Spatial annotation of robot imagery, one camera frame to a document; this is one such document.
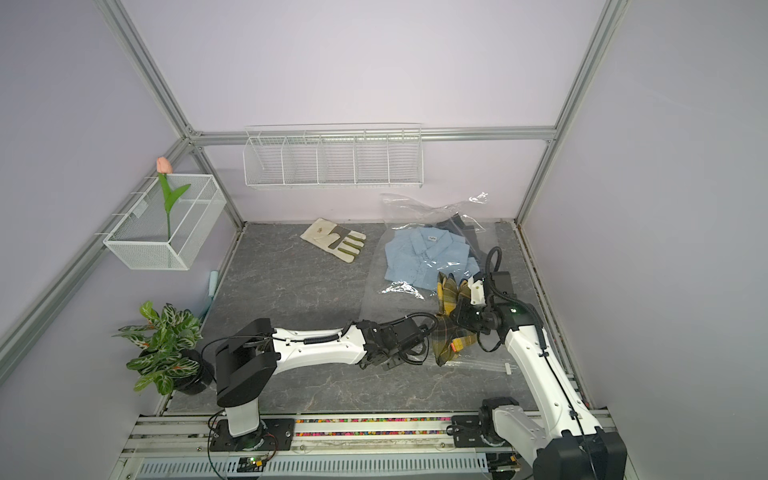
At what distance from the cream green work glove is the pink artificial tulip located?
1.42 ft

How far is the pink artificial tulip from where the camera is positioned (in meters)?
0.80

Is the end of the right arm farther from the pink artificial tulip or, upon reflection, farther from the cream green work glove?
the pink artificial tulip

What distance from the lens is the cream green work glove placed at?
44.8 inches
